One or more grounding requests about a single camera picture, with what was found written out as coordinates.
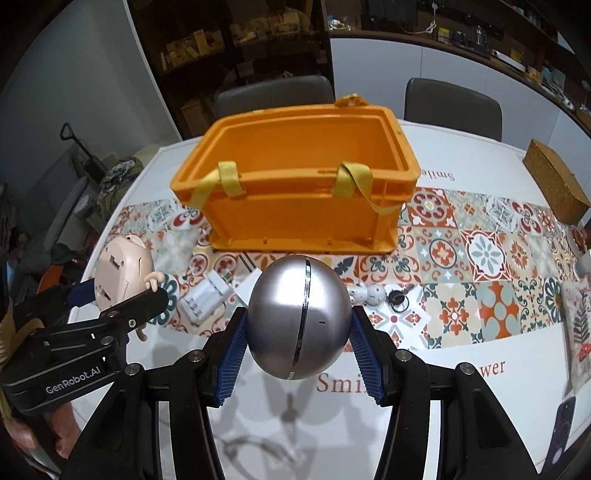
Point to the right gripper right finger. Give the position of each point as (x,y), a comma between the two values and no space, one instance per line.
(398,379)

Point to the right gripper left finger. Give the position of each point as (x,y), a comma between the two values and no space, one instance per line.
(208,377)

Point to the small black ring object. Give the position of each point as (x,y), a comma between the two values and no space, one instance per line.
(399,299)

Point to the white battery charger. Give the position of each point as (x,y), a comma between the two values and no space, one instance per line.
(204,298)

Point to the silver metallic egg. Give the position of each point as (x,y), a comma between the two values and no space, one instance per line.
(298,319)

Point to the pink round cartoon toy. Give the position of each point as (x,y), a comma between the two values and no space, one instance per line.
(123,270)

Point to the person's hand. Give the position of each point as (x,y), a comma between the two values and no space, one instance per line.
(38,421)

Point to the patterned tile table runner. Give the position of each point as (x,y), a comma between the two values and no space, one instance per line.
(484,267)

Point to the dark smartphone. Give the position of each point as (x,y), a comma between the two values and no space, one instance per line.
(560,434)

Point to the floral cloth napkin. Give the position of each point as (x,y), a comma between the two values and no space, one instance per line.
(576,304)

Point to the camouflage fabric bundle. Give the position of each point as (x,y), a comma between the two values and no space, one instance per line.
(116,182)

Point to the orange plastic storage crate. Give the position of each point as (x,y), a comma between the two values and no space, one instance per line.
(326,178)

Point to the white cup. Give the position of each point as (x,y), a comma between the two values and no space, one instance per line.
(582,266)

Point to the cork rectangular box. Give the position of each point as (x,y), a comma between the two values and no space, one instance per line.
(557,183)

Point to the right grey dining chair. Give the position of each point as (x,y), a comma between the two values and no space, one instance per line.
(447,105)

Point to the grey dining chair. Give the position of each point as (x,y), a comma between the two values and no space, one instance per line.
(276,93)
(447,105)

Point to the left grey dining chair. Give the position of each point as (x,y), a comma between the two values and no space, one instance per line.
(276,93)

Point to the dark wooden shelf unit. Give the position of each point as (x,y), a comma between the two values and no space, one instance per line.
(195,50)

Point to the black handled trolley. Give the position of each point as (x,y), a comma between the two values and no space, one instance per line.
(93,167)

